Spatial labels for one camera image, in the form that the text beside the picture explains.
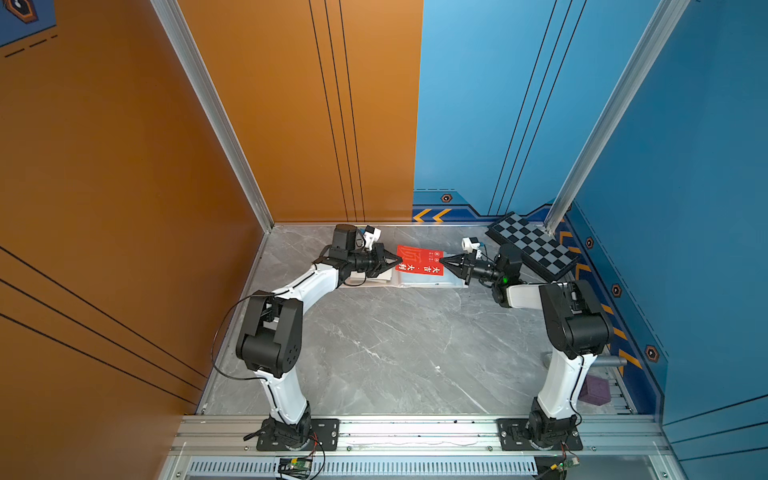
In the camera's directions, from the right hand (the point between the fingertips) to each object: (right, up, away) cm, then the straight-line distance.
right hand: (444, 263), depth 87 cm
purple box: (+38, -33, -10) cm, 51 cm away
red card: (-7, +1, 0) cm, 7 cm away
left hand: (-13, +2, -1) cm, 13 cm away
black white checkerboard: (+39, +4, +21) cm, 45 cm away
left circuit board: (-38, -48, -16) cm, 64 cm away
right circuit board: (+27, -46, -18) cm, 56 cm away
